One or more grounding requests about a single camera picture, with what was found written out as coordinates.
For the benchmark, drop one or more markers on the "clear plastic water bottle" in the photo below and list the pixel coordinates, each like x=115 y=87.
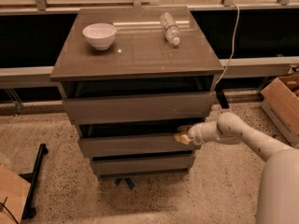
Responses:
x=171 y=30

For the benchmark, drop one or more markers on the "grey drawer cabinet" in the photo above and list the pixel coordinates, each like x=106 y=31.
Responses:
x=139 y=62

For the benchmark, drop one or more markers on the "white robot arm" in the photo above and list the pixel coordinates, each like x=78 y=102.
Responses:
x=278 y=198

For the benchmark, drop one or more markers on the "grey drawer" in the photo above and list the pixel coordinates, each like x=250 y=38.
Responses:
x=130 y=145
x=143 y=165
x=186 y=105

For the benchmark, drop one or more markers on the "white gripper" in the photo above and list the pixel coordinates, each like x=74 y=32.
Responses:
x=195 y=133

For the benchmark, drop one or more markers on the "black metal stand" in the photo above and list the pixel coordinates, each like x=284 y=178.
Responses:
x=29 y=211

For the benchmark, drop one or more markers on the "grey top drawer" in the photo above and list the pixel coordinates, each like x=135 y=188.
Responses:
x=186 y=105

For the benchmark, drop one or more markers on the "grey bottom drawer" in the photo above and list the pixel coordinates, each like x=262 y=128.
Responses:
x=143 y=165

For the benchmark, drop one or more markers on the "cardboard box right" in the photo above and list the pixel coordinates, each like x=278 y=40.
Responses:
x=281 y=104

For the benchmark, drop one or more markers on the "white ceramic bowl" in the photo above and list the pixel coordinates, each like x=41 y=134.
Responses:
x=100 y=35

